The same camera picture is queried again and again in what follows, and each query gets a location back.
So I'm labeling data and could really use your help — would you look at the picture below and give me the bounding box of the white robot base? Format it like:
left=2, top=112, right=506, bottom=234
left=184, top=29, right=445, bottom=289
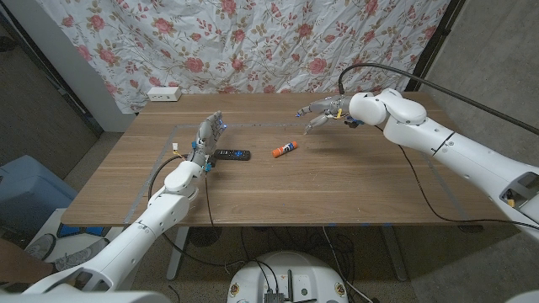
left=227, top=251, right=350, bottom=303

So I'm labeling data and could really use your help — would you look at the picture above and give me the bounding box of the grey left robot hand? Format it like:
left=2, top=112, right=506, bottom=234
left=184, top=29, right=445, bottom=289
left=187, top=110, right=228, bottom=169

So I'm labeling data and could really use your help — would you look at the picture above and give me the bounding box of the blue flat floor object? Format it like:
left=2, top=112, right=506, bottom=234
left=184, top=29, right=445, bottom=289
left=56, top=222, right=110, bottom=239

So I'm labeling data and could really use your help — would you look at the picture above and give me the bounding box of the grey sneaker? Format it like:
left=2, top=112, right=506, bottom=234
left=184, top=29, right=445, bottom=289
left=24, top=233, right=57, bottom=261
left=53, top=237, right=111, bottom=273

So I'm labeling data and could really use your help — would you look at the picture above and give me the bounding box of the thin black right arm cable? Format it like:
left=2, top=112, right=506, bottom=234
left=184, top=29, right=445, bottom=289
left=374, top=125, right=539, bottom=231

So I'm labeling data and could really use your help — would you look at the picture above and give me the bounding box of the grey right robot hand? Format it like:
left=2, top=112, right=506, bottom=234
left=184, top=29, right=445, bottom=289
left=296, top=94, right=355, bottom=136

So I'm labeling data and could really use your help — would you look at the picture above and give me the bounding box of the blue plastic bin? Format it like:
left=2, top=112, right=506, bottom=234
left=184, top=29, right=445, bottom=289
left=0, top=154, right=79, bottom=237

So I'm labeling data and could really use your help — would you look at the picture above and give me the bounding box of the black frame bar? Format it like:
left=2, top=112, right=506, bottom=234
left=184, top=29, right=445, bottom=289
left=0, top=8, right=104, bottom=136

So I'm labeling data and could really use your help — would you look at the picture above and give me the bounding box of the black round floor disc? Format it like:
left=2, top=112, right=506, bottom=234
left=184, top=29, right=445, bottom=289
left=187, top=226, right=223, bottom=248

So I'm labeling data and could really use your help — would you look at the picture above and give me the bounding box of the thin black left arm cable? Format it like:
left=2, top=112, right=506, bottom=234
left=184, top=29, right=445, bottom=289
left=203, top=167, right=220, bottom=231

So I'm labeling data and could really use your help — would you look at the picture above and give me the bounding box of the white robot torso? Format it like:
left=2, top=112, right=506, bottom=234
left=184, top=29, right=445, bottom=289
left=0, top=289, right=539, bottom=303

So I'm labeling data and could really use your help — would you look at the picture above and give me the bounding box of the white power strip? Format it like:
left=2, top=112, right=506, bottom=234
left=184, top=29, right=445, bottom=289
left=147, top=86, right=183, bottom=103

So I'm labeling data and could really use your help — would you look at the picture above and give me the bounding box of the floral backdrop sheet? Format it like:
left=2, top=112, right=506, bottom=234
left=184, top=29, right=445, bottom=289
left=35, top=0, right=451, bottom=114

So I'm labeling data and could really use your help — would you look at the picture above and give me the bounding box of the grey floor cable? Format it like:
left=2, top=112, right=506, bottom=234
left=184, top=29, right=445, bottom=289
left=322, top=226, right=375, bottom=303

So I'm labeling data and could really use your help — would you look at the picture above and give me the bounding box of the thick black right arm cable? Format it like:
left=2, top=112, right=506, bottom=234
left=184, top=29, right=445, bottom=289
left=338, top=62, right=539, bottom=136

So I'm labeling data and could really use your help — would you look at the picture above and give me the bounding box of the white metal table leg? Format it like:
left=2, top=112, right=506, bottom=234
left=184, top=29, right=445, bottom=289
left=381, top=226, right=408, bottom=282
left=166, top=226, right=190, bottom=281

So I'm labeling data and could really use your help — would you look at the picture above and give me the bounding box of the black TV remote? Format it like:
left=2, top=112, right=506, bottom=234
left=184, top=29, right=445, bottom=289
left=213, top=148, right=252, bottom=162

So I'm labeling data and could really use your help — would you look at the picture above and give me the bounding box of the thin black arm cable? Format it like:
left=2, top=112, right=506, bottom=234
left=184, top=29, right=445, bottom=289
left=203, top=167, right=220, bottom=231
left=374, top=125, right=539, bottom=231

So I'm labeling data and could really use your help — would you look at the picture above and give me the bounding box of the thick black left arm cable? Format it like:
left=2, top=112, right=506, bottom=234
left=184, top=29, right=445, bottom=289
left=147, top=154, right=189, bottom=202

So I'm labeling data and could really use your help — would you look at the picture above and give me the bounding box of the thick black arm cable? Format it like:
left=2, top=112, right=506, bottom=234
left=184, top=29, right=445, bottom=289
left=338, top=62, right=539, bottom=136
left=147, top=154, right=189, bottom=202

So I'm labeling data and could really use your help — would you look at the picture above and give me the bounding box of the black backdrop stand pole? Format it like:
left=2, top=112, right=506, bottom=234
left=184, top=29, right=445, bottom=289
left=406, top=0, right=467, bottom=93

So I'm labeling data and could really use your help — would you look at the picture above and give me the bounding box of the person's bare leg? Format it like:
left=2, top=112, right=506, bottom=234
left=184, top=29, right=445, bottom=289
left=0, top=238, right=56, bottom=285

